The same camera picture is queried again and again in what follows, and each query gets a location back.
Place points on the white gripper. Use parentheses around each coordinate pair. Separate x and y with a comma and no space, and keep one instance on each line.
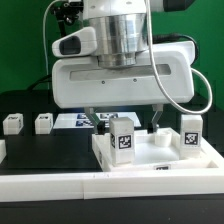
(81,83)

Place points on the white square tabletop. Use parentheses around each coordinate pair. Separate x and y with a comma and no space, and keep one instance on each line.
(148,156)

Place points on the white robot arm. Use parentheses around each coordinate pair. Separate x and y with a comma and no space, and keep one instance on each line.
(115,61)

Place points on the white sheet with tags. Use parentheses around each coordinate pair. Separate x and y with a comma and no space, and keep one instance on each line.
(80,120)

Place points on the white front fence bar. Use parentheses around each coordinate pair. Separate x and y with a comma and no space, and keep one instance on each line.
(16,188)

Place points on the white left fence block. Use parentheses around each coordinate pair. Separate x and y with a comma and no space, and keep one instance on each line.
(2,150)

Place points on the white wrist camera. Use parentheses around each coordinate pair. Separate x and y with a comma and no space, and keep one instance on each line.
(79,43)

